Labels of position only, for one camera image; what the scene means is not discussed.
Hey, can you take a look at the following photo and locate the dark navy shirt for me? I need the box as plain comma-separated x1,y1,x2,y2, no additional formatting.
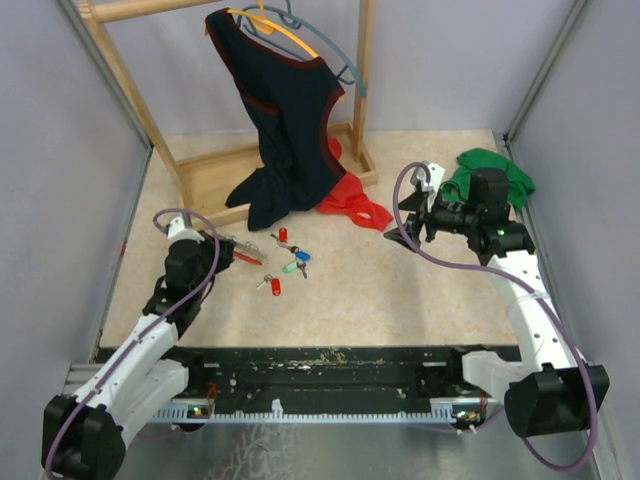
205,9,346,231

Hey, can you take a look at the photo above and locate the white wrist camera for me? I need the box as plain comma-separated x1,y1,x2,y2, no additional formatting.
166,215,204,243
411,162,446,193

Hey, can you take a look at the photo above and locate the purple cable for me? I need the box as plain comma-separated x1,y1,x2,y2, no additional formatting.
391,161,600,472
43,207,222,479

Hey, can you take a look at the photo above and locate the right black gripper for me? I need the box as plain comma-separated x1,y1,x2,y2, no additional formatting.
384,188,479,252

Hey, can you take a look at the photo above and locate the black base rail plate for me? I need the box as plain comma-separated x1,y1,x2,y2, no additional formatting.
94,342,521,416

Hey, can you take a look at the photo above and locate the key with green tag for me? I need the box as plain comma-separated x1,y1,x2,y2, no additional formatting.
281,258,308,279

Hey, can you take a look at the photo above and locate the key with blue tag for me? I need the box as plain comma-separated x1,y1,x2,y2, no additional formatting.
283,245,311,262

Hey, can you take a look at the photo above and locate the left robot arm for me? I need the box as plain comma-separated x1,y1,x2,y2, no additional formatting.
41,235,234,479

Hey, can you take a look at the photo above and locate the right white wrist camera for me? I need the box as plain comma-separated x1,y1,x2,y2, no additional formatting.
411,162,446,193

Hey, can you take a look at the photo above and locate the metal key holder red handle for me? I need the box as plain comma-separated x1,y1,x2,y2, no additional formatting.
221,236,266,266

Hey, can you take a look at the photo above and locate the white toothed cable duct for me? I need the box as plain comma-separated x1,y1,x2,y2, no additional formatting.
149,404,456,425

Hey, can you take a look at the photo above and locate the teal hanger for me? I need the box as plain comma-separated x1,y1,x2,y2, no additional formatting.
232,1,368,99

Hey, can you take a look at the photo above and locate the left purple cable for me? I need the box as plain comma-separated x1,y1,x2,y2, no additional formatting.
43,207,222,479

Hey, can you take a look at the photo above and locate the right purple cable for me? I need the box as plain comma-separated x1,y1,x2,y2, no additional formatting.
391,161,600,472

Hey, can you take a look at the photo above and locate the key with red tag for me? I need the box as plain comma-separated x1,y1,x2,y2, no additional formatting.
270,227,288,247
256,274,282,297

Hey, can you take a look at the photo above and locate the wooden clothes rack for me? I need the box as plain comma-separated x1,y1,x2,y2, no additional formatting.
77,1,379,225

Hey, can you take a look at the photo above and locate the red cloth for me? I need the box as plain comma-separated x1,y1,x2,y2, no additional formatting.
311,135,392,232

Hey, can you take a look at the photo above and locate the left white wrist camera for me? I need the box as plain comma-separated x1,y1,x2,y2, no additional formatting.
166,215,204,243

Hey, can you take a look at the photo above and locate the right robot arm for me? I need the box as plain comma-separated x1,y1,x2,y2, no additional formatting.
385,162,610,439

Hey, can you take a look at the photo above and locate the yellow hanger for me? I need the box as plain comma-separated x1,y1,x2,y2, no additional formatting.
205,8,345,109

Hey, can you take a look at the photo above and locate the green cloth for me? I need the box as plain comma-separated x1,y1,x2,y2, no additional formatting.
440,148,536,212

